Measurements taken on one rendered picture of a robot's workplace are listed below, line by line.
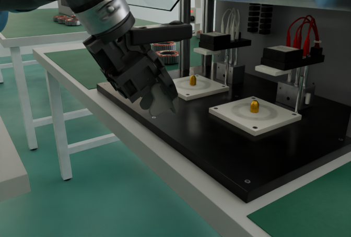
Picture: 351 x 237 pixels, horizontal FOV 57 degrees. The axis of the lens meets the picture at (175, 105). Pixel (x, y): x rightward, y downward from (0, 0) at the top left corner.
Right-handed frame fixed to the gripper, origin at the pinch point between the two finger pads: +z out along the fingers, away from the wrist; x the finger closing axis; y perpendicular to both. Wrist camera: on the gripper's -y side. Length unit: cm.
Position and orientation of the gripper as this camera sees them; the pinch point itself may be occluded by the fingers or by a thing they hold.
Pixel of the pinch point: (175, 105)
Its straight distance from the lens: 61.3
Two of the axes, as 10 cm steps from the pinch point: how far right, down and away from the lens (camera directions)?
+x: 5.3, 3.3, -7.8
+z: 4.2, 7.0, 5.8
